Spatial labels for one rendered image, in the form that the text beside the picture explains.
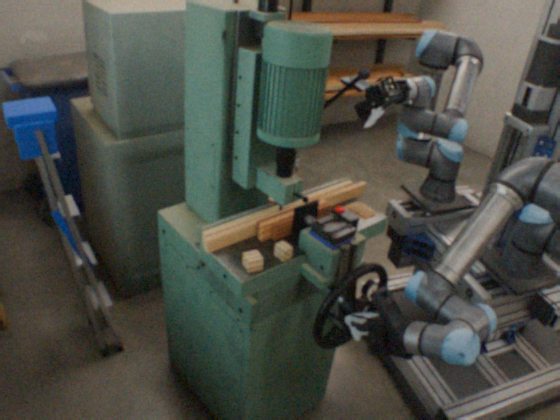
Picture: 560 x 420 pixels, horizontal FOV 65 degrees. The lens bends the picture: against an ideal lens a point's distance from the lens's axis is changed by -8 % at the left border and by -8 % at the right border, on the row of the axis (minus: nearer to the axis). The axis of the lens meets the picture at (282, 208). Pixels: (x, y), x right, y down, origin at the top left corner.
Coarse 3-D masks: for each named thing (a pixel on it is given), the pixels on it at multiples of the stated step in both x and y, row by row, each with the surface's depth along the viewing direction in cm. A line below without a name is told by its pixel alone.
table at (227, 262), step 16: (368, 224) 152; (384, 224) 158; (256, 240) 139; (272, 240) 140; (288, 240) 141; (208, 256) 134; (224, 256) 131; (240, 256) 132; (272, 256) 134; (304, 256) 136; (224, 272) 129; (240, 272) 126; (256, 272) 127; (272, 272) 129; (288, 272) 134; (304, 272) 136; (240, 288) 124; (256, 288) 128; (320, 288) 132
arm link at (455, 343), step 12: (432, 324) 98; (456, 324) 96; (420, 336) 97; (432, 336) 95; (444, 336) 93; (456, 336) 91; (468, 336) 90; (420, 348) 97; (432, 348) 94; (444, 348) 92; (456, 348) 90; (468, 348) 90; (444, 360) 93; (456, 360) 90; (468, 360) 90
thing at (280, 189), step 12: (264, 168) 142; (264, 180) 141; (276, 180) 137; (288, 180) 137; (300, 180) 138; (264, 192) 143; (276, 192) 138; (288, 192) 136; (300, 192) 140; (288, 204) 139
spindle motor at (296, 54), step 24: (288, 24) 117; (312, 24) 121; (264, 48) 117; (288, 48) 111; (312, 48) 112; (264, 72) 120; (288, 72) 115; (312, 72) 116; (264, 96) 122; (288, 96) 118; (312, 96) 119; (264, 120) 125; (288, 120) 121; (312, 120) 124; (288, 144) 124; (312, 144) 128
